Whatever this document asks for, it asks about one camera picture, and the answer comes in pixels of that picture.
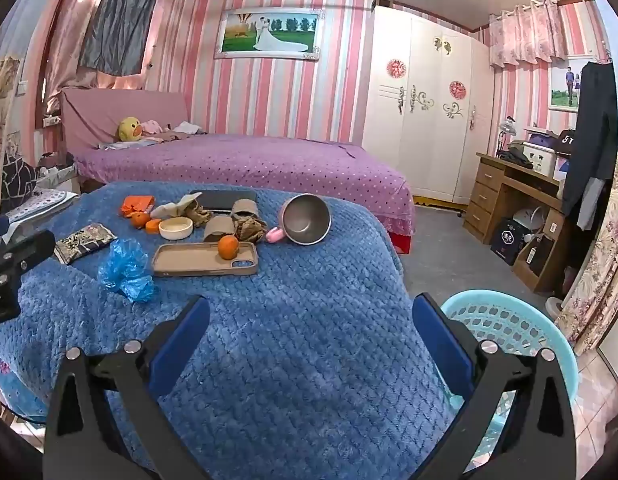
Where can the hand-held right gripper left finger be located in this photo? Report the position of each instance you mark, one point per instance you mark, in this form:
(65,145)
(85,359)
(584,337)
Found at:
(181,345)

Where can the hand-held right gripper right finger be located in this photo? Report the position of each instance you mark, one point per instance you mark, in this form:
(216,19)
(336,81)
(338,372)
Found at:
(441,345)

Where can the dark patterned packet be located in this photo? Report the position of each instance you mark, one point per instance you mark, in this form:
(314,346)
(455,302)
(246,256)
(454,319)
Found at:
(84,242)

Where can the light blue plastic basket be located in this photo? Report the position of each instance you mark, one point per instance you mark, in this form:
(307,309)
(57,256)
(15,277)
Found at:
(509,320)

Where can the blue plastic bag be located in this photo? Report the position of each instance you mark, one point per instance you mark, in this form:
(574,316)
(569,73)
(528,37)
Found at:
(126,272)

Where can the orange fruit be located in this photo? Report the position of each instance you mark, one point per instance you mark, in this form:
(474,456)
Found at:
(228,248)
(140,220)

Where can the cream round dish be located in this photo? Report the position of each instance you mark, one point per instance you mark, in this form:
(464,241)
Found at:
(176,228)

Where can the orange peel piece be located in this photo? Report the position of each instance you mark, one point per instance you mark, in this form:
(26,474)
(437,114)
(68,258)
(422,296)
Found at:
(153,226)

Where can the orange wrapper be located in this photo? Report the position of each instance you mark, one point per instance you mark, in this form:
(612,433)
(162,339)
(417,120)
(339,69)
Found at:
(138,204)

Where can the small brown paper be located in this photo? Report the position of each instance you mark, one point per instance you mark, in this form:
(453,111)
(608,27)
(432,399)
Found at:
(199,215)

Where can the large brown paper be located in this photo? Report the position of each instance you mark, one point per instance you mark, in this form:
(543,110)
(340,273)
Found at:
(251,230)

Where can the beige cloth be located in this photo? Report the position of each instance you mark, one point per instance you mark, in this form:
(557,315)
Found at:
(174,208)

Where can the black patterned cushion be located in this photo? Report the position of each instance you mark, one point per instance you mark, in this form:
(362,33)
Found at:
(18,180)

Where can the white dotted board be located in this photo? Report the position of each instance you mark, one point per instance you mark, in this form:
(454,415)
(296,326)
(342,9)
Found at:
(44,204)

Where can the beige phone case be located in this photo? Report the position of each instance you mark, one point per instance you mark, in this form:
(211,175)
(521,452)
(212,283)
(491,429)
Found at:
(189,260)

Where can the blue fleece blanket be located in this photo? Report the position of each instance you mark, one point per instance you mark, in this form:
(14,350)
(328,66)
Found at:
(289,320)

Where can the power strip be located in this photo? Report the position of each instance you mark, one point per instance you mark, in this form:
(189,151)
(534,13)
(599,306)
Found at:
(51,121)

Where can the white fan base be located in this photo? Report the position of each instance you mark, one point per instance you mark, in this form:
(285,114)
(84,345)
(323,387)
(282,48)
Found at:
(556,307)

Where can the black shopping bag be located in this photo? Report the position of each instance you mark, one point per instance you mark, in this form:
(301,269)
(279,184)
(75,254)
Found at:
(508,241)

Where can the brown cardboard box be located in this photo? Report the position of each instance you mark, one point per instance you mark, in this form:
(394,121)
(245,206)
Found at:
(531,260)

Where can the small pink item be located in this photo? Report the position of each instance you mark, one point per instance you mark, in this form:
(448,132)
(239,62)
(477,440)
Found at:
(275,235)

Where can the black phone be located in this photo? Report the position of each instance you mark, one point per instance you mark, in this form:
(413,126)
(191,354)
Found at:
(224,200)

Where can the pink headboard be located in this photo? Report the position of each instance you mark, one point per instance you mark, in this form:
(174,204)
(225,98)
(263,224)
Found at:
(104,112)

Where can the wooden desk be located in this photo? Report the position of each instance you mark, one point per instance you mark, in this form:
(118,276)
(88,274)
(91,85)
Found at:
(494,195)

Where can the yellow duck plush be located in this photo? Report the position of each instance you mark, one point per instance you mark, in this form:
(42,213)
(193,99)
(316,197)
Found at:
(130,129)

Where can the floral curtain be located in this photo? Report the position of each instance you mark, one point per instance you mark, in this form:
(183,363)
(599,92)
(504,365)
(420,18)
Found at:
(601,270)

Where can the steel bowl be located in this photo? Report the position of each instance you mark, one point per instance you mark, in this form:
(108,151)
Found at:
(306,220)

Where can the pink clothes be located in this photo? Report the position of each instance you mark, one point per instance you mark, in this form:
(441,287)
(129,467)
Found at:
(151,126)

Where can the purple dotted bed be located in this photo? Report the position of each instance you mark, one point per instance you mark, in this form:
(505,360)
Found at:
(269,165)

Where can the dark jacket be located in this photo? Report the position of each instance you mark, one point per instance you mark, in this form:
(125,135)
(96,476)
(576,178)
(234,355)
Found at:
(515,157)

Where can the grey hanging garment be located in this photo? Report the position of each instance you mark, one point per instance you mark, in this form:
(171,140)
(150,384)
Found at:
(590,205)

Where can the pink satin curtain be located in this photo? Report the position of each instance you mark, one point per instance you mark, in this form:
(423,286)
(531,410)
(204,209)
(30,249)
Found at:
(71,35)

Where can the white storage box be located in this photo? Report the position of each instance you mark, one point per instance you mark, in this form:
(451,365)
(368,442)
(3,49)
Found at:
(539,159)

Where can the white cloth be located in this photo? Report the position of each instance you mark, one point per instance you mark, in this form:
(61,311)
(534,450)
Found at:
(191,128)

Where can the white wardrobe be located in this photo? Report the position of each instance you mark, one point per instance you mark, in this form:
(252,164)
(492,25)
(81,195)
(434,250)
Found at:
(424,125)

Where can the desk lamp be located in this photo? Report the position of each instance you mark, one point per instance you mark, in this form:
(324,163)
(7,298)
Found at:
(508,127)

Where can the purple box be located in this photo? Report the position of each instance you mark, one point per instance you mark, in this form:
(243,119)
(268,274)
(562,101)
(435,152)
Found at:
(538,135)

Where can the grey curtain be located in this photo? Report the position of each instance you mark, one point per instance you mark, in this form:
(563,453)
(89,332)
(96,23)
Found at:
(119,15)

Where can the red paper decoration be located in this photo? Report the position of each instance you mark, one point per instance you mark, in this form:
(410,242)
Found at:
(397,69)
(457,89)

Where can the dark hanging garment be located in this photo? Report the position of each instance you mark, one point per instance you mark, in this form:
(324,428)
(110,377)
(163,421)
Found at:
(591,135)

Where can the pink curtain valance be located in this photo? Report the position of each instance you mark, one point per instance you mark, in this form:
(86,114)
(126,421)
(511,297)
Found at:
(526,35)

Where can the pale blue curtain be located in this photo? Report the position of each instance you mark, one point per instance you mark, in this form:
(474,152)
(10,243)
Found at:
(609,35)

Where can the wall switch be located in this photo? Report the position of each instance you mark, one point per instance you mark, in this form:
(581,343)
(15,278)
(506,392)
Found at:
(22,87)

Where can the wall poster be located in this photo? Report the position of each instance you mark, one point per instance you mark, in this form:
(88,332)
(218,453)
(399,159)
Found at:
(564,85)

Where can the framed wall picture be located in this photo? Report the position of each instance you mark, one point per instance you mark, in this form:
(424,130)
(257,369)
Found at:
(269,34)

